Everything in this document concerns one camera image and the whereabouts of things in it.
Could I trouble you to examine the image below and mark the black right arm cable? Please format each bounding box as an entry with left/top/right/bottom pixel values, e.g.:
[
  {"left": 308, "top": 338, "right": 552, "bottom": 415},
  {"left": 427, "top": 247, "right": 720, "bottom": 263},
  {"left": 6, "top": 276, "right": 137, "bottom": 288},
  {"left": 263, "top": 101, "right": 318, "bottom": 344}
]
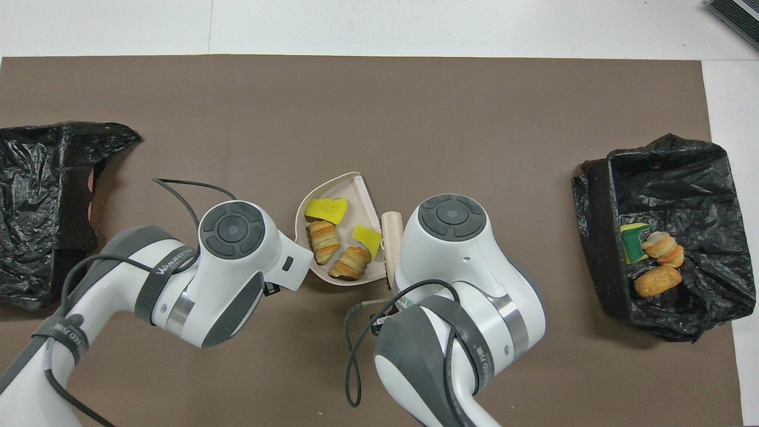
[{"left": 344, "top": 279, "right": 481, "bottom": 410}]

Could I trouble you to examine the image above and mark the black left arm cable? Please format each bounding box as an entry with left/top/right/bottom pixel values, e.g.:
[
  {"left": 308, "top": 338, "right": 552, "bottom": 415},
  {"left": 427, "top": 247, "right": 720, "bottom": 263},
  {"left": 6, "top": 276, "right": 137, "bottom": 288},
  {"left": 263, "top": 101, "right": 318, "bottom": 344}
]
[{"left": 44, "top": 178, "right": 238, "bottom": 427}]

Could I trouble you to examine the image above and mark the striped croissant bread roll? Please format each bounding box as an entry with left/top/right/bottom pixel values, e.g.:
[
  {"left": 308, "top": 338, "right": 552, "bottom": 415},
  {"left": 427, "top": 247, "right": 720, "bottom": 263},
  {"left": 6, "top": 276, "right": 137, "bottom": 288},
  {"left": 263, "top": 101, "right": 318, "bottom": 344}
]
[
  {"left": 328, "top": 246, "right": 372, "bottom": 281},
  {"left": 306, "top": 221, "right": 341, "bottom": 266},
  {"left": 642, "top": 231, "right": 685, "bottom": 269}
]

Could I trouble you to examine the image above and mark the round golden bread bun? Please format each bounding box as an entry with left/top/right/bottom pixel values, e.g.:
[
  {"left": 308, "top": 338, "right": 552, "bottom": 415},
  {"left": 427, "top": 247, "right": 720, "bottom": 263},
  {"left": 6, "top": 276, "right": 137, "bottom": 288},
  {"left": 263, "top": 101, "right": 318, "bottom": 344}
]
[{"left": 634, "top": 265, "right": 683, "bottom": 298}]

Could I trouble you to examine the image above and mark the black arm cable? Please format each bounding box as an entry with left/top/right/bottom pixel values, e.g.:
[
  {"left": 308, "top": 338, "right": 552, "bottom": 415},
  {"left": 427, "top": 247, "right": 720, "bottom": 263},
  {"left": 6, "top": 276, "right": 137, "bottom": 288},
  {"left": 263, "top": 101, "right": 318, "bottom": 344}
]
[
  {"left": 344, "top": 279, "right": 481, "bottom": 410},
  {"left": 44, "top": 178, "right": 238, "bottom": 427}
]

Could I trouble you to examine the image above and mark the dark ribbed panel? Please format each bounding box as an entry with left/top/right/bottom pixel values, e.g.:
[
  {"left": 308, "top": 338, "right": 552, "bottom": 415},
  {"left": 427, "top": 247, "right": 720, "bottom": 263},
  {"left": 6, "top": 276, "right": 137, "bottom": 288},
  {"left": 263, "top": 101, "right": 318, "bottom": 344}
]
[{"left": 707, "top": 0, "right": 759, "bottom": 51}]

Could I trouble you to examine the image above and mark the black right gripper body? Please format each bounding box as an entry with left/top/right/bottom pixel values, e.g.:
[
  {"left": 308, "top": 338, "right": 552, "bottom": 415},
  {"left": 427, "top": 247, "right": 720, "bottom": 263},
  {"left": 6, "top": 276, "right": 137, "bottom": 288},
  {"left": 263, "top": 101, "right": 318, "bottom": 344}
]
[{"left": 369, "top": 305, "right": 397, "bottom": 336}]

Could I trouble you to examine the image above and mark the plain yellow sponge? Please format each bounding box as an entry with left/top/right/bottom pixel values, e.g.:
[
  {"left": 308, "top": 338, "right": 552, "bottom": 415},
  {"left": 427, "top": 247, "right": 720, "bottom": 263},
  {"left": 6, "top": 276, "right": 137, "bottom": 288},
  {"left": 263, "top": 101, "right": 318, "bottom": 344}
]
[{"left": 305, "top": 197, "right": 349, "bottom": 225}]

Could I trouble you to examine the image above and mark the brown paper table mat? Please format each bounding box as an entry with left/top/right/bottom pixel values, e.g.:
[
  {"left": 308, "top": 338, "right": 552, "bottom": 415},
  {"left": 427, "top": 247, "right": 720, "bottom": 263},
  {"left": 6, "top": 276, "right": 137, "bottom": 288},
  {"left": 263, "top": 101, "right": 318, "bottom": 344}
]
[{"left": 0, "top": 55, "right": 745, "bottom": 427}]

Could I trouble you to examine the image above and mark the green and yellow sponge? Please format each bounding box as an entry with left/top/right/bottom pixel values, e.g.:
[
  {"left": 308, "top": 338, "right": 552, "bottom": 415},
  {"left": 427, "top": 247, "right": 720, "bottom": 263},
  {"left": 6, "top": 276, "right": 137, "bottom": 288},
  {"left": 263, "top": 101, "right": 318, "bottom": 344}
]
[
  {"left": 352, "top": 225, "right": 383, "bottom": 260},
  {"left": 620, "top": 223, "right": 653, "bottom": 265}
]

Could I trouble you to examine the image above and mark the beige hand brush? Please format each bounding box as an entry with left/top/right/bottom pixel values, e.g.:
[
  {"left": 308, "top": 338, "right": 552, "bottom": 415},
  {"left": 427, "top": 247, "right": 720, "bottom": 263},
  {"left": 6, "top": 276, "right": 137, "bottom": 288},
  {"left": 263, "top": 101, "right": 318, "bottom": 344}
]
[{"left": 381, "top": 211, "right": 404, "bottom": 279}]

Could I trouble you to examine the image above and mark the beige plastic dustpan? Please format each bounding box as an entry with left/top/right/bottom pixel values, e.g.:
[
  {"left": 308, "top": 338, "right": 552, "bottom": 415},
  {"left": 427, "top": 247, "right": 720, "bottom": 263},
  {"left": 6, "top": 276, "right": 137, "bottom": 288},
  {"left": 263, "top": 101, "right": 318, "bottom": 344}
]
[{"left": 296, "top": 172, "right": 389, "bottom": 287}]

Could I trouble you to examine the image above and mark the black bag lined bin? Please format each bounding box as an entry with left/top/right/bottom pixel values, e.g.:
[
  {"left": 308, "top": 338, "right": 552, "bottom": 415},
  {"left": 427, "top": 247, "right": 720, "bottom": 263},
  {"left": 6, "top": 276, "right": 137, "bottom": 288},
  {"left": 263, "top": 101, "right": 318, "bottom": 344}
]
[{"left": 572, "top": 133, "right": 757, "bottom": 343}]

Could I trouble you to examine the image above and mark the black bag over pink bin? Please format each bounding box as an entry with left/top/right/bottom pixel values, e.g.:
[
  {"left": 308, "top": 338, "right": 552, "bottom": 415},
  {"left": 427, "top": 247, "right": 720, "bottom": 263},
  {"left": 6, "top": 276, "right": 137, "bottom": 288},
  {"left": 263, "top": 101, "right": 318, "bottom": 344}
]
[{"left": 0, "top": 122, "right": 142, "bottom": 310}]

